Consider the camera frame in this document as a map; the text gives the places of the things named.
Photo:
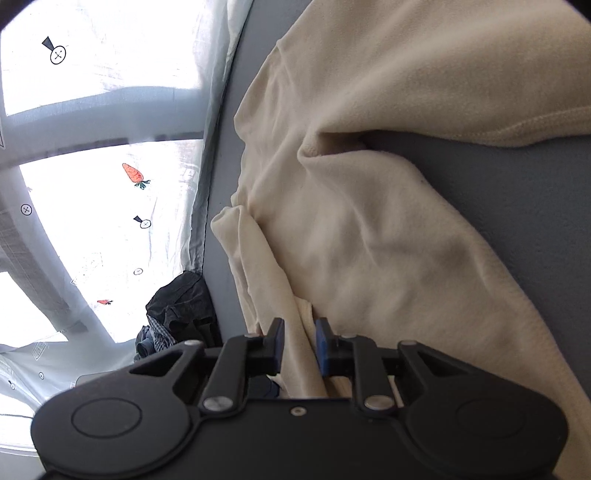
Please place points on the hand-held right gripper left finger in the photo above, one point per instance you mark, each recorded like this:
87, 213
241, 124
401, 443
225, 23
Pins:
277, 347

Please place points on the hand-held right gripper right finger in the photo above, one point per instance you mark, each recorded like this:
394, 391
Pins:
322, 346

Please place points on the beige long-sleeve sweater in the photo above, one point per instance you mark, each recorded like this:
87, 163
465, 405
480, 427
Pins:
369, 194

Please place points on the pile of dark clothes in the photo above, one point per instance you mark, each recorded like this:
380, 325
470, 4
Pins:
178, 314

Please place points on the white carrot-print sheet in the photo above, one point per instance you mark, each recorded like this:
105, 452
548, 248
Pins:
106, 184

